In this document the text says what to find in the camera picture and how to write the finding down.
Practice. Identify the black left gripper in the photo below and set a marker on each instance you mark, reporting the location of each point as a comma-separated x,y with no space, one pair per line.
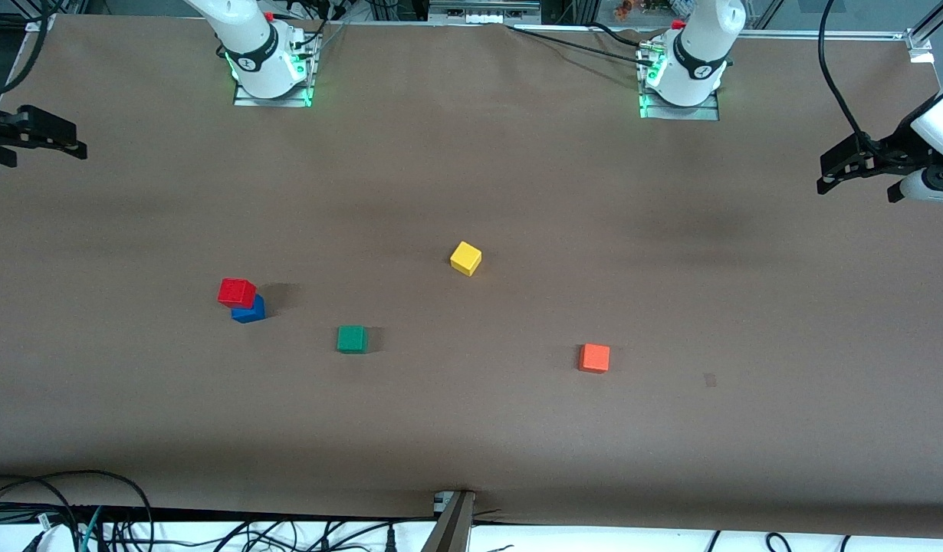
895,149

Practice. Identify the red wooden cube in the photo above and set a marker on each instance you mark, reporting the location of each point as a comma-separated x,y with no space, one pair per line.
236,292

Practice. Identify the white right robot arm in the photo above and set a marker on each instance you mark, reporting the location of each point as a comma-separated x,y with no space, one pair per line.
249,38

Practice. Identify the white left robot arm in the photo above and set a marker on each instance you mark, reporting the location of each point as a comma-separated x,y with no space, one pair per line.
701,46

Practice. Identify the aluminium diagonal strut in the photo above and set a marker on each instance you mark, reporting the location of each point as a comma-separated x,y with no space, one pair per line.
939,19

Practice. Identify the blue wooden cube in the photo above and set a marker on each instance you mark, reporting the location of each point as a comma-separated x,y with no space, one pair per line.
251,313

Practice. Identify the small orange object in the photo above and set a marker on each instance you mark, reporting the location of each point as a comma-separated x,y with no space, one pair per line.
623,9

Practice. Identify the orange wooden cube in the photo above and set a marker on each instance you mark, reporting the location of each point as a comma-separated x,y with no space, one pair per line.
594,358

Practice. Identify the green wooden cube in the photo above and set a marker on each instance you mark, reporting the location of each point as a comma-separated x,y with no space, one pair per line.
352,340

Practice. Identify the yellow wooden cube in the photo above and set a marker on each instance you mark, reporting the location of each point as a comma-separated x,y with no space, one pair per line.
465,258

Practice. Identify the black table edge strip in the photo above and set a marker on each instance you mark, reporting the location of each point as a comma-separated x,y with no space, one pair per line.
211,515

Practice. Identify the grey power strip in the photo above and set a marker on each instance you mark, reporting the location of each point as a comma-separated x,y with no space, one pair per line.
483,11

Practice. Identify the brown table cover sheet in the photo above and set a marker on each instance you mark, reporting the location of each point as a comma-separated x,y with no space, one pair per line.
471,429

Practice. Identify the aluminium frame rail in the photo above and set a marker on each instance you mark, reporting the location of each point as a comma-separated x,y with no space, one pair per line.
839,34

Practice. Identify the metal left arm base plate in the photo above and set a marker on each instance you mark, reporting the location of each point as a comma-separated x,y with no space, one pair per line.
678,114

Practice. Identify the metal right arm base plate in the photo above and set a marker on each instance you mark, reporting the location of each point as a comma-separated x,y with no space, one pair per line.
272,102

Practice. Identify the small grey metal bracket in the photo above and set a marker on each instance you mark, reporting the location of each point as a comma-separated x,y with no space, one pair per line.
441,502

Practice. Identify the aluminium camera post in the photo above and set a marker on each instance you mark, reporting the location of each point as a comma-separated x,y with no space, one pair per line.
452,529

